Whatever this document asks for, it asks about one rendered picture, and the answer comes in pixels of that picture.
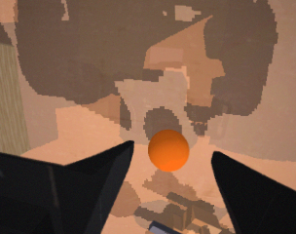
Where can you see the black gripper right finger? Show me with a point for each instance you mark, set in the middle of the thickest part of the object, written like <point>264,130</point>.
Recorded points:
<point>255,203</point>

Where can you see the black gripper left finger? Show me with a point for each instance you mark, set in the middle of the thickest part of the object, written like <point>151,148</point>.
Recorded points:
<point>79,195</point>

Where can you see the orange ball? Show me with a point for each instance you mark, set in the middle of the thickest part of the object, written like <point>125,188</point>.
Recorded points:
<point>168,150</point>

